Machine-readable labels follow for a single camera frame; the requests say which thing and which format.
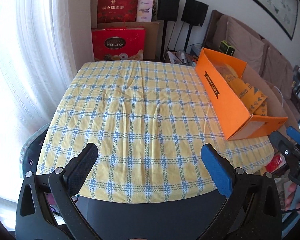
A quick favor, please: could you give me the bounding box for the orange patterned towel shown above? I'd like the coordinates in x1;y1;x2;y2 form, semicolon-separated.
223;74;268;116

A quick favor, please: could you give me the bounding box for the person's right hand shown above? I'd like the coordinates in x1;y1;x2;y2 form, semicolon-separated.
285;183;300;214

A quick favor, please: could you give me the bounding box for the orange cardboard box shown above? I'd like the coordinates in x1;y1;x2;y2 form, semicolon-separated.
195;48;288;140

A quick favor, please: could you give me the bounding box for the beige sofa cushion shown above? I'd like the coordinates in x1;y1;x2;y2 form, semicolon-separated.
261;39;293;100
213;15;266;73

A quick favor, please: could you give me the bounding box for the clear box with yellow lid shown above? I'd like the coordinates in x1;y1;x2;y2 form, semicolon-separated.
213;64;238;79

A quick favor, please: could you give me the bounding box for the green black portable device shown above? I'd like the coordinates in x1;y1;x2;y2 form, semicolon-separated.
218;40;235;56

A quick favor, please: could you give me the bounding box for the white box of clutter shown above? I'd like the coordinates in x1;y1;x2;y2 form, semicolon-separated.
165;43;202;67

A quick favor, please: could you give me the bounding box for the yellow blue checkered tablecloth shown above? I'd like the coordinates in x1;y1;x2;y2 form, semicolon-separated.
37;61;274;204

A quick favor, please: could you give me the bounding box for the right black speaker on stand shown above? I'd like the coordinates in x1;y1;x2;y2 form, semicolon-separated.
181;0;209;52

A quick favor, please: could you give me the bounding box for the black speaker on stand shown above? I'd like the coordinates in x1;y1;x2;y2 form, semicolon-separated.
157;0;180;61
181;0;209;52

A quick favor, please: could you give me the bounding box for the large brown carton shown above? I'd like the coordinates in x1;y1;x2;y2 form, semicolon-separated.
97;21;160;60

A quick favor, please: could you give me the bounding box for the left black speaker on stand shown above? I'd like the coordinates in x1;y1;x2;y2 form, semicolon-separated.
157;0;180;61

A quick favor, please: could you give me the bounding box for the pink white tissue pack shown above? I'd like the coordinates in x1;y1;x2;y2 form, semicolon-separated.
136;0;153;22

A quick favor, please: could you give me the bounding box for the white sheer curtain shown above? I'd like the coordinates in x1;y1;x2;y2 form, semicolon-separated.
0;0;96;205

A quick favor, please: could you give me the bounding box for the red chocolate collection gift bag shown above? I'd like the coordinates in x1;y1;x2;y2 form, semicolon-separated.
91;27;146;61

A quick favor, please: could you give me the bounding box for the red tea gift bag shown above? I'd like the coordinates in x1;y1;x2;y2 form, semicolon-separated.
97;0;138;23

